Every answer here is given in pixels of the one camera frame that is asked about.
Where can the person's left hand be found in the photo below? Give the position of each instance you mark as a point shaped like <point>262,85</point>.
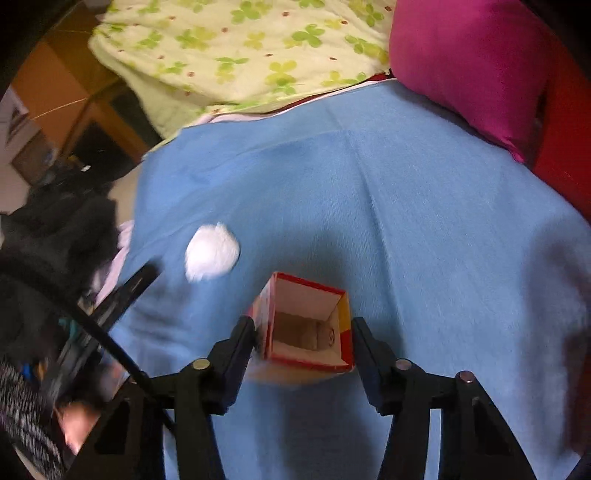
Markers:
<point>78,424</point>

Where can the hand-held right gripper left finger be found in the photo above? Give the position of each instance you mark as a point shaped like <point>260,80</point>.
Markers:
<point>233,364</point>

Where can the green clover print blanket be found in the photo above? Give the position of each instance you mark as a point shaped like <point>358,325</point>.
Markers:
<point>231,55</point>

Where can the pink pillow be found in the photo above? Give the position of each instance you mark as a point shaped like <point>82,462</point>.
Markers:
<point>461,69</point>

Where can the red paper bag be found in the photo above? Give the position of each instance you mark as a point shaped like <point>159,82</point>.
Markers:
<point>568,152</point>

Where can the red and white carton box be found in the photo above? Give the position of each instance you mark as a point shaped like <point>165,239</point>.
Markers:
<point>300,295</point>

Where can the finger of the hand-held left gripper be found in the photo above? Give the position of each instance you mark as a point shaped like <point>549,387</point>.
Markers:
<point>134,288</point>

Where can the white tissue ball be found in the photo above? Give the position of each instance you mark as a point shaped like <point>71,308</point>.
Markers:
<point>212,251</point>

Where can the black fluffy cloth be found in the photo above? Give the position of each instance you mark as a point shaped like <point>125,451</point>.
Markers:
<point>60,235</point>

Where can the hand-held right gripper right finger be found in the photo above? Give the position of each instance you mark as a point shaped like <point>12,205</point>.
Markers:
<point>369,369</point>

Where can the person's left forearm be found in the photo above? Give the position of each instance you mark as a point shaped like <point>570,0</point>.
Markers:
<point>23,415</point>

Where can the pale pink cloth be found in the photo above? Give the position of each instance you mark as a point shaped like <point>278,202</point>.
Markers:
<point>117,249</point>

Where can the blue blanket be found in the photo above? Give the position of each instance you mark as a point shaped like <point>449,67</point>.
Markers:
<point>415,230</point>

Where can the orange wooden cabinet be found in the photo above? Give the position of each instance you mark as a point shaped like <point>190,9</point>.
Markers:
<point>60,83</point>

